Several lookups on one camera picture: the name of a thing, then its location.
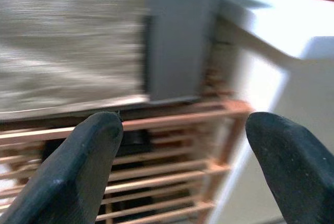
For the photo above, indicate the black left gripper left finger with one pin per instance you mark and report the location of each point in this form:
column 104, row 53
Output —
column 65, row 177

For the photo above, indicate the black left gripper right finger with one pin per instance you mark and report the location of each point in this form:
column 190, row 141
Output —
column 300, row 177

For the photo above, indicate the mini fridge door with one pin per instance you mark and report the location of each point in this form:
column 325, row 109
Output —
column 65, row 38

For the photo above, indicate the grey mini fridge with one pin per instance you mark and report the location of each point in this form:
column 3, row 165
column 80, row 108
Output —
column 180, row 38

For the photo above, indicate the white table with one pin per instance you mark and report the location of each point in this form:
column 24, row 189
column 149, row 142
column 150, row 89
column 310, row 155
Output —
column 300, row 77

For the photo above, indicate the wooden slatted rack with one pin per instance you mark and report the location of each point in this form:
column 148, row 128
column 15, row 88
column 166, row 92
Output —
column 169, row 177

